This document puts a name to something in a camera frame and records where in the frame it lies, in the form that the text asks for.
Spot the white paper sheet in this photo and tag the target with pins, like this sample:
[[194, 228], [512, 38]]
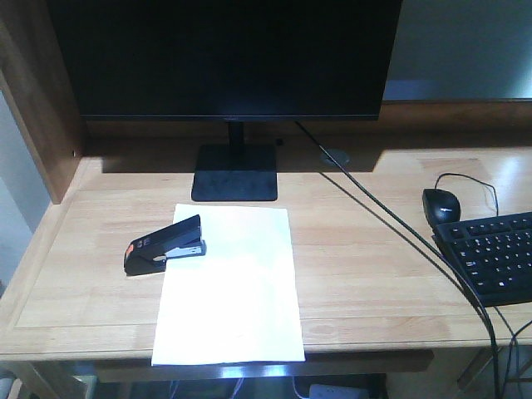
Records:
[[237, 302]]

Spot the black computer monitor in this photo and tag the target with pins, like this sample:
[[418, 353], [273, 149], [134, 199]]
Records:
[[229, 61]]

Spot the white power strip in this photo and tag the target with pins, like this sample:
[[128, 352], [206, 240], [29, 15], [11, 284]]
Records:
[[330, 387]]

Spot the black orange stapler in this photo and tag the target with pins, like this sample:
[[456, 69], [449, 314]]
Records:
[[150, 253]]

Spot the black keyboard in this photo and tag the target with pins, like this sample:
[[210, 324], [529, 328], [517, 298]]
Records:
[[493, 255]]

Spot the black computer mouse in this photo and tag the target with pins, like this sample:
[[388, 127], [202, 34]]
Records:
[[440, 207]]

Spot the wooden desk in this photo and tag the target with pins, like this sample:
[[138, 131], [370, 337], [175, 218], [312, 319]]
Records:
[[365, 294]]

